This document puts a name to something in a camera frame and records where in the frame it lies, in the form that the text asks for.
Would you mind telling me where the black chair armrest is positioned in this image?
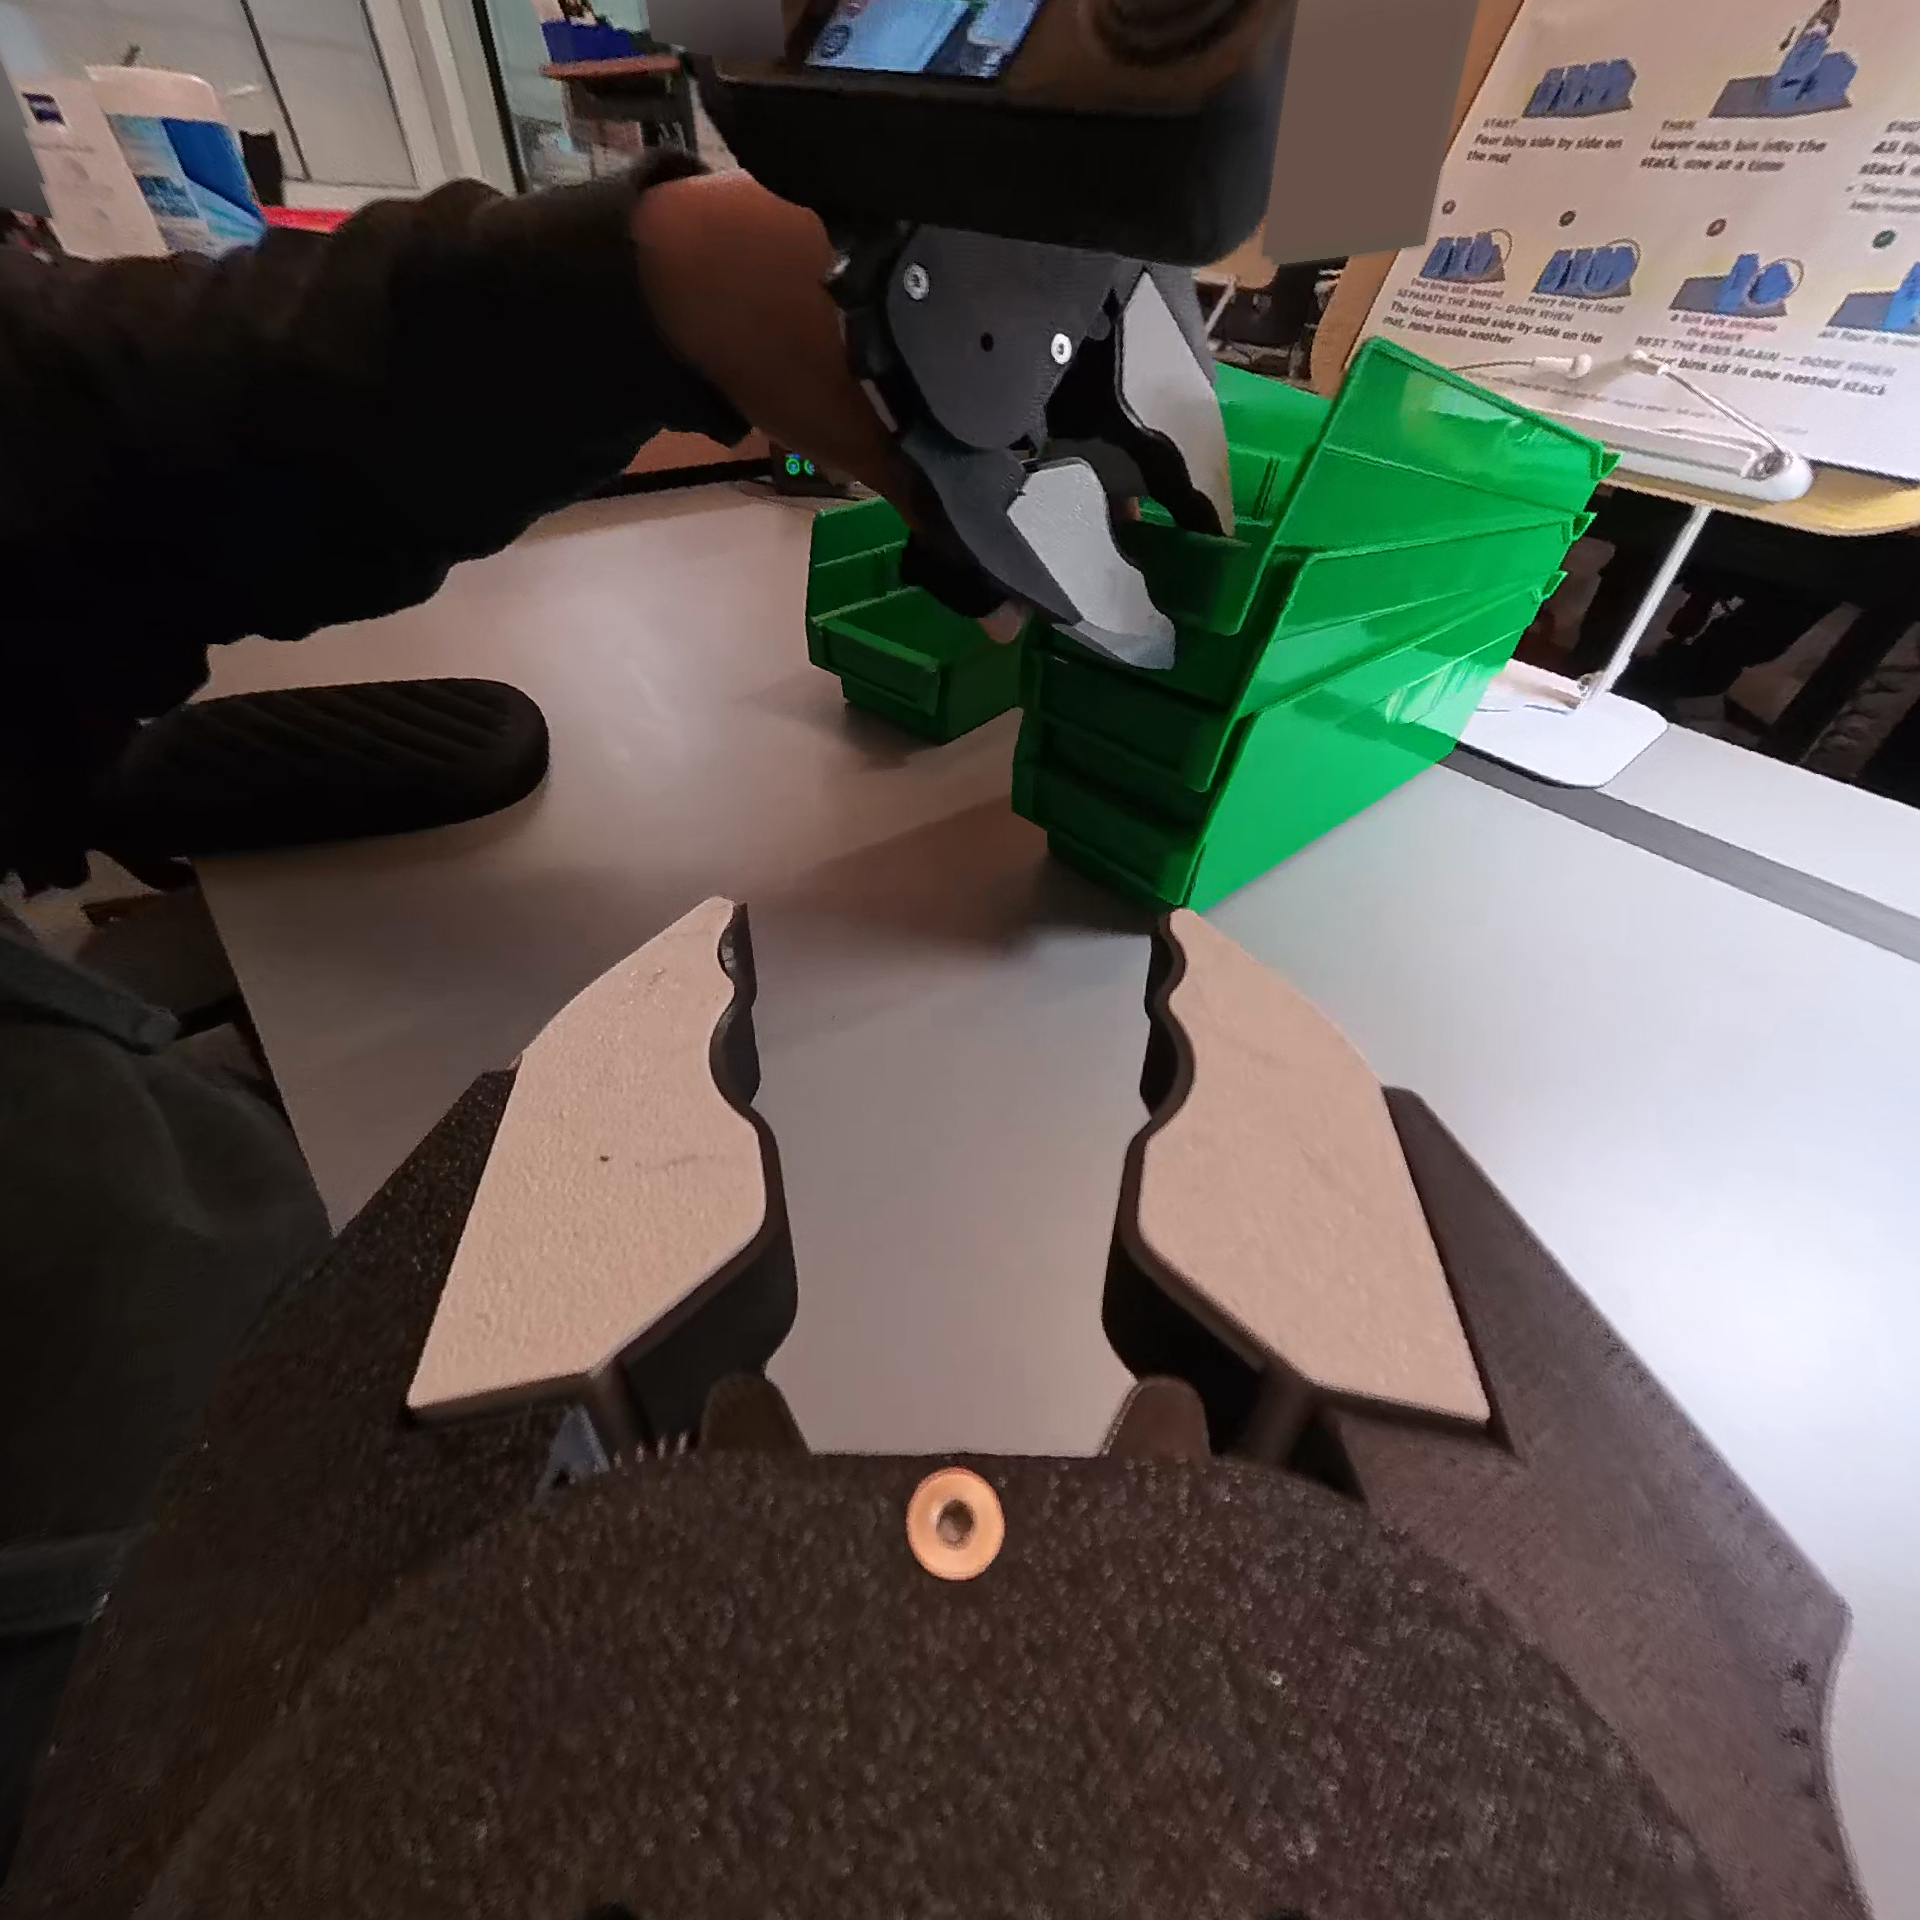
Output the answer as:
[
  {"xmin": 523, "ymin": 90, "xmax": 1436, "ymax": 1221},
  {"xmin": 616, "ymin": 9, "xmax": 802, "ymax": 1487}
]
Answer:
[{"xmin": 113, "ymin": 675, "xmax": 553, "ymax": 889}]

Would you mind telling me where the white cardboard box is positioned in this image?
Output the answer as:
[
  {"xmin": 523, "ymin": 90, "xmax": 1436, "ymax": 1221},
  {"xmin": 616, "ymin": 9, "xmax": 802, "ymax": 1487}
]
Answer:
[{"xmin": 0, "ymin": 75, "xmax": 167, "ymax": 256}]

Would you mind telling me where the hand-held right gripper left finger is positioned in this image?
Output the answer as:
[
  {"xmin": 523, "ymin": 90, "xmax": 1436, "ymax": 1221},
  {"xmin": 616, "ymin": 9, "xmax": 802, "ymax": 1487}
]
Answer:
[{"xmin": 405, "ymin": 897, "xmax": 801, "ymax": 1427}]

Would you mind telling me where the person's left hand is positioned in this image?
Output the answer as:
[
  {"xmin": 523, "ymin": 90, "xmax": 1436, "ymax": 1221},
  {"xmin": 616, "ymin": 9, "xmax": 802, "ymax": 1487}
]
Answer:
[{"xmin": 632, "ymin": 164, "xmax": 1040, "ymax": 643}]

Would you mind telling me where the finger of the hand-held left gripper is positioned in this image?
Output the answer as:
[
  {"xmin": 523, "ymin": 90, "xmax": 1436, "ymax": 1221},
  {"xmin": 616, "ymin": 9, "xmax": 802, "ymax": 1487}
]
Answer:
[
  {"xmin": 1001, "ymin": 455, "xmax": 1181, "ymax": 672},
  {"xmin": 1100, "ymin": 268, "xmax": 1242, "ymax": 537}
]

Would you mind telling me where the instruction sheet on clipboard stand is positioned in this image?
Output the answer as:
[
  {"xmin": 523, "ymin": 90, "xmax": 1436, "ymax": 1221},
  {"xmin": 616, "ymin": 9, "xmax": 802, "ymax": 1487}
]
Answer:
[{"xmin": 1320, "ymin": 0, "xmax": 1920, "ymax": 537}]

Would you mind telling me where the person's left forearm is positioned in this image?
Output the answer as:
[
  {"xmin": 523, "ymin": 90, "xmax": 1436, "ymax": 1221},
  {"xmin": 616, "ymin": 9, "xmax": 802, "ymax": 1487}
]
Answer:
[{"xmin": 0, "ymin": 151, "xmax": 752, "ymax": 888}]

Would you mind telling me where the blue white wipes pack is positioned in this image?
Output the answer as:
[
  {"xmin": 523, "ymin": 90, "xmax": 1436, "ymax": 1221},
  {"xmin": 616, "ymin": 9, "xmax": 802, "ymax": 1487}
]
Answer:
[{"xmin": 89, "ymin": 66, "xmax": 271, "ymax": 260}]

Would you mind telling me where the person's dark clothing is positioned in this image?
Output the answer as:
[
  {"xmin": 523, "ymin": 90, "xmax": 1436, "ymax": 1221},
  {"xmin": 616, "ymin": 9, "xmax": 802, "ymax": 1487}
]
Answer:
[{"xmin": 0, "ymin": 861, "xmax": 337, "ymax": 1802}]

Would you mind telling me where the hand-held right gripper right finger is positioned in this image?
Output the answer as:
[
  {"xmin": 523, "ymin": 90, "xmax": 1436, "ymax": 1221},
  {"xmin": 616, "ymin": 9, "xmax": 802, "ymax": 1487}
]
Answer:
[{"xmin": 1112, "ymin": 909, "xmax": 1498, "ymax": 1427}]

